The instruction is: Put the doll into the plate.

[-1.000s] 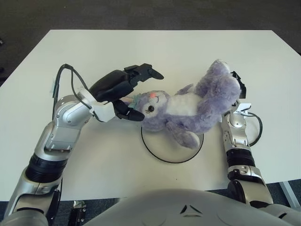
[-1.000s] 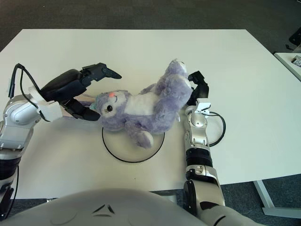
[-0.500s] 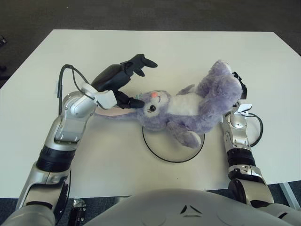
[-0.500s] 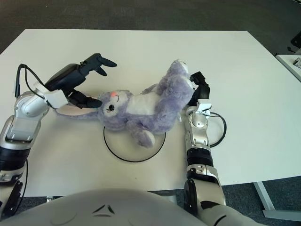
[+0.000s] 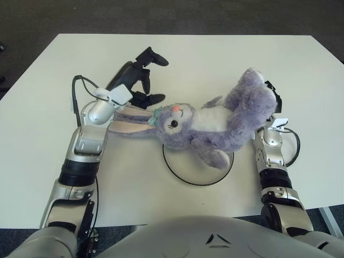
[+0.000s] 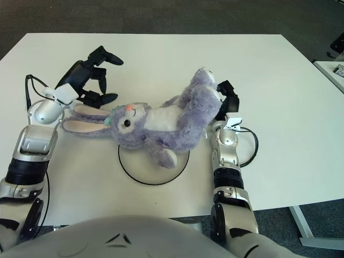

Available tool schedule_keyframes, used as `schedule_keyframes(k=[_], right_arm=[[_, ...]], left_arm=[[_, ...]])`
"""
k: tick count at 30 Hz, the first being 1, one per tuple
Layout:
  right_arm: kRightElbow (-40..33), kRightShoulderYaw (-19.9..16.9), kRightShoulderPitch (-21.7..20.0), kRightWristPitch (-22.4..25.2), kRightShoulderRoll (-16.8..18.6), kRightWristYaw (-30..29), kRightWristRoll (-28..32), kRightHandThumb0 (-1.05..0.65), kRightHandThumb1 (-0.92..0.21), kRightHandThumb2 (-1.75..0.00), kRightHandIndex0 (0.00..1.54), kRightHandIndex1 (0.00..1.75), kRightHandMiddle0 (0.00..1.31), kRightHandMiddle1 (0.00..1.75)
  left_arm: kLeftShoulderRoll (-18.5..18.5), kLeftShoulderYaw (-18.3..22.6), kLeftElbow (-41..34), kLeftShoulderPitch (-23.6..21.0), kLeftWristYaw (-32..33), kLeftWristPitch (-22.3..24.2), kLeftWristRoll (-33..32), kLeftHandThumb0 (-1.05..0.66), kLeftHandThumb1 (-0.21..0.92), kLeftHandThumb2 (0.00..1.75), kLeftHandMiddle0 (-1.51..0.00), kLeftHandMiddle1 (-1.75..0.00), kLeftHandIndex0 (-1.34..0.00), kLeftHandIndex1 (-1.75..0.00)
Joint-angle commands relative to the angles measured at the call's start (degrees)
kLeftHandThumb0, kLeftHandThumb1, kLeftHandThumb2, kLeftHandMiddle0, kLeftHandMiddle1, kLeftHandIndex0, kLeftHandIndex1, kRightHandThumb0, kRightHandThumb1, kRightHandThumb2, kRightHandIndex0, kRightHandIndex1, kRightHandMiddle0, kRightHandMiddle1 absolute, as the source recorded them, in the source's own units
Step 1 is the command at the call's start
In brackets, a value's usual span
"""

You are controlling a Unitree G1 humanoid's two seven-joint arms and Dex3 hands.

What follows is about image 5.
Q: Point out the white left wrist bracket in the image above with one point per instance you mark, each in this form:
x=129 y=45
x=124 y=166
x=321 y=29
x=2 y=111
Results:
x=121 y=94

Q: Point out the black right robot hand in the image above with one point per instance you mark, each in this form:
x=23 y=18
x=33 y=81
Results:
x=279 y=103

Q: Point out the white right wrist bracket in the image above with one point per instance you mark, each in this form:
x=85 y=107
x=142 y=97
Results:
x=279 y=123

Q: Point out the white plate with black rim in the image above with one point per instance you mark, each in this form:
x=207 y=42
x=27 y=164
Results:
x=188 y=172

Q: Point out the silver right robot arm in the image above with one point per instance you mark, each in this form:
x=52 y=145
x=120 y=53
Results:
x=271 y=158

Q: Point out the black metal bracket with screws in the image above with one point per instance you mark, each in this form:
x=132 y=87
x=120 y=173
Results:
x=90 y=244

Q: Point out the grey robot torso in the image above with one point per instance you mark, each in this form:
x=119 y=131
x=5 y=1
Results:
x=201 y=239

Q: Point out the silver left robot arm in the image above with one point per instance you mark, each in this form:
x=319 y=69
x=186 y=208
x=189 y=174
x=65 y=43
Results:
x=86 y=150

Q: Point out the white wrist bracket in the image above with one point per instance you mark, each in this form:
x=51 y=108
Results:
x=121 y=94
x=279 y=123

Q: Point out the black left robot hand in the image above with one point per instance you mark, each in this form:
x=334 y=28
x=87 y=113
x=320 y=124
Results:
x=126 y=76

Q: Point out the grey metal table leg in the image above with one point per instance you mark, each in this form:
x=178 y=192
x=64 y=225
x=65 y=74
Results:
x=333 y=223

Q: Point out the purple plush bunny doll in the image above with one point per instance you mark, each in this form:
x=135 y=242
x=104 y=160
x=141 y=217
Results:
x=215 y=126

